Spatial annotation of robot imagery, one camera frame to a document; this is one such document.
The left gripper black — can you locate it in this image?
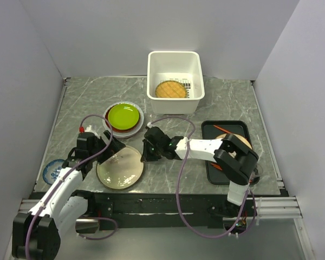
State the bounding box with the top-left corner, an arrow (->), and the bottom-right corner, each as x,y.
89,130 -> 125,164

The cream plate with branch motif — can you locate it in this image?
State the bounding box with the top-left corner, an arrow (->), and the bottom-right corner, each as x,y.
96,146 -> 144,190

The round woven bamboo mat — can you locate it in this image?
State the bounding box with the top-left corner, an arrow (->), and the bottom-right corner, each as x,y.
155,80 -> 187,98

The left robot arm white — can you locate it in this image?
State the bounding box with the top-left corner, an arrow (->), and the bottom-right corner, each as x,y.
11,131 -> 125,259

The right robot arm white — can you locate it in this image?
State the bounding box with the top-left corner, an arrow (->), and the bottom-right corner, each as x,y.
141,127 -> 258,216

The white plastic bin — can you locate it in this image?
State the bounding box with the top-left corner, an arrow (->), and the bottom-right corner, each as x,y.
147,51 -> 205,114

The red scalloped plate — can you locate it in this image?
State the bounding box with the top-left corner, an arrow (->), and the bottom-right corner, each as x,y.
105,108 -> 140,134

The lime green plate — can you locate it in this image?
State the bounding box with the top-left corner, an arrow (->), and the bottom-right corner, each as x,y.
108,103 -> 140,131

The blue and white small dish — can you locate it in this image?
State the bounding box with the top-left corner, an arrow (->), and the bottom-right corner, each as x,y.
42,159 -> 64,185

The black rectangular tray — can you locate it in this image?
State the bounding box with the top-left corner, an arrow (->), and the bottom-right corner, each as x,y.
201,120 -> 251,185

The orange chopstick lower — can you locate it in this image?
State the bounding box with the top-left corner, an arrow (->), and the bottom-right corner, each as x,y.
211,163 -> 222,171

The orange chopstick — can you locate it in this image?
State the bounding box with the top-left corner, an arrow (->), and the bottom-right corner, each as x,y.
211,163 -> 222,171
213,125 -> 232,134

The orange chopstick upper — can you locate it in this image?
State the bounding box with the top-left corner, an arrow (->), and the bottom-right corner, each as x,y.
213,125 -> 232,134

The peach plate with bird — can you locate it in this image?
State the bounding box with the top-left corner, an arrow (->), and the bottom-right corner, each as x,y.
216,133 -> 252,149

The clear glass cup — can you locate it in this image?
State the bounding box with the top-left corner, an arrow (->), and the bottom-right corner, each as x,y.
250,163 -> 263,185

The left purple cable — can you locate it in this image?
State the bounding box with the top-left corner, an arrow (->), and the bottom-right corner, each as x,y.
24,114 -> 119,260

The purple cable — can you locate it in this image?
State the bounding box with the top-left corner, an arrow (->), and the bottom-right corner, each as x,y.
24,114 -> 119,260
148,115 -> 258,239

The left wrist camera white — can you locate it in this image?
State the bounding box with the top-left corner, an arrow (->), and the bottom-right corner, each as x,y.
79,125 -> 99,137

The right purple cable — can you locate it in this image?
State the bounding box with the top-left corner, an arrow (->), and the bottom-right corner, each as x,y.
148,115 -> 258,239

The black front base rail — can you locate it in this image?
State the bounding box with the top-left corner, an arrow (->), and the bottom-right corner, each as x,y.
71,190 -> 254,231

